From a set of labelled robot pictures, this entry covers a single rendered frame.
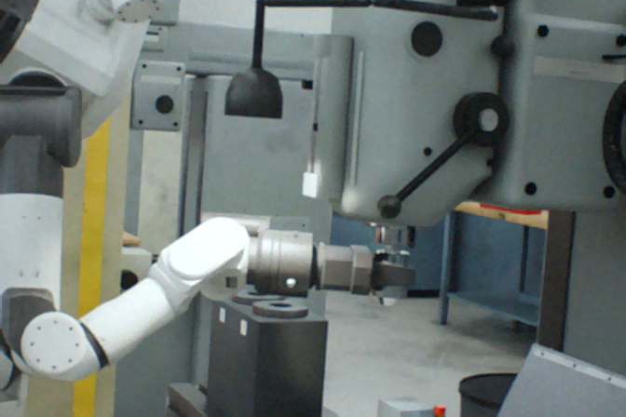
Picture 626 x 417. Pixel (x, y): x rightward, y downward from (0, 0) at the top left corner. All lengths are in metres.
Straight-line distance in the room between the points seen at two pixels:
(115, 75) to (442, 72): 0.45
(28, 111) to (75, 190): 1.69
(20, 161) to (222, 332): 0.59
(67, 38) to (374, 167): 0.45
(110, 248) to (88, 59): 1.67
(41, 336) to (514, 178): 0.63
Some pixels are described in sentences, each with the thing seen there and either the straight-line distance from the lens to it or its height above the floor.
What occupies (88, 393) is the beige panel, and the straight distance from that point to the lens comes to 3.20.
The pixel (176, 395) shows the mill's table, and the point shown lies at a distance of 2.00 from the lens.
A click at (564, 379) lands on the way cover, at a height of 1.06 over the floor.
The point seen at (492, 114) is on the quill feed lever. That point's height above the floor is 1.46.
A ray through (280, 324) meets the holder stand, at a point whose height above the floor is 1.12.
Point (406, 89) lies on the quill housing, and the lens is 1.37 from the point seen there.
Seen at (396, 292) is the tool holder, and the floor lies 1.22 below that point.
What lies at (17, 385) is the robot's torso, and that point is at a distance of 1.93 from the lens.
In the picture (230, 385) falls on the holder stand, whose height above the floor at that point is 1.00.
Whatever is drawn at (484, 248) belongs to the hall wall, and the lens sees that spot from 8.85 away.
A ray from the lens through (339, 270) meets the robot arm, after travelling 1.44.
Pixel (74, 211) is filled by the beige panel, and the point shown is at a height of 1.13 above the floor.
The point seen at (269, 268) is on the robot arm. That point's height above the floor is 1.24.
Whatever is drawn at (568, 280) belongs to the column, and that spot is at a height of 1.21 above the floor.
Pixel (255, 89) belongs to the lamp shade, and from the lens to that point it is 1.32.
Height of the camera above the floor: 1.45
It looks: 4 degrees down
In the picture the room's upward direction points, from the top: 4 degrees clockwise
